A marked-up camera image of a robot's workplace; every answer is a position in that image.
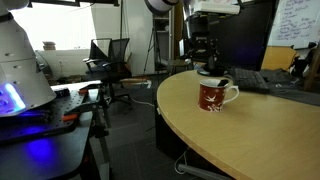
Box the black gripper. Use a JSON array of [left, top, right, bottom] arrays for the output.
[[189, 13, 220, 72]]

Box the black marker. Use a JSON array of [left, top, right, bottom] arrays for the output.
[[217, 78, 230, 88]]

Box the black round monitor stand base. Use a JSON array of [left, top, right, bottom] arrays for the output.
[[196, 66, 232, 77]]

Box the round wooden stool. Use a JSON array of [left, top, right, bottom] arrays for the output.
[[165, 58, 194, 77]]

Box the red white patterned mug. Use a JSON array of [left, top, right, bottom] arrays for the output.
[[197, 78, 240, 113]]

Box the black computer monitor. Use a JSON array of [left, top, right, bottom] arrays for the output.
[[208, 0, 278, 72]]

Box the tall grey shelf unit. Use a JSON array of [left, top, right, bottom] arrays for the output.
[[152, 11, 176, 72]]

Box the black computer keyboard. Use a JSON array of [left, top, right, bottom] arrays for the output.
[[232, 67, 270, 94]]

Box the black tripod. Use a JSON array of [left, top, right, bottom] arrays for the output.
[[142, 25, 162, 76]]

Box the white power strip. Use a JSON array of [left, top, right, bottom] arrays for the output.
[[119, 77, 153, 90]]

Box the grey cloth bag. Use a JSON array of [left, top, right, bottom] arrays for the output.
[[262, 68, 320, 106]]

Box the white whiteboard with writing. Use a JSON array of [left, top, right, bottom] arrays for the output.
[[267, 0, 320, 50]]

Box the black mesh office chair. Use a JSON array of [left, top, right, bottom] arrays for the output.
[[82, 37, 133, 107]]

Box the grey metal table leg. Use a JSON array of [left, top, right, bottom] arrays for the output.
[[177, 163, 233, 180]]

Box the small brown box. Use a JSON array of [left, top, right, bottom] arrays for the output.
[[42, 41, 57, 52]]

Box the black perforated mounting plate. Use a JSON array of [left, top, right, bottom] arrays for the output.
[[0, 88, 90, 146]]

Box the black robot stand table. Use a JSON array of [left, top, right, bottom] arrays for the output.
[[0, 79, 112, 180]]

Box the white hanging cable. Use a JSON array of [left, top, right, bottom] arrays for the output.
[[173, 148, 189, 176]]

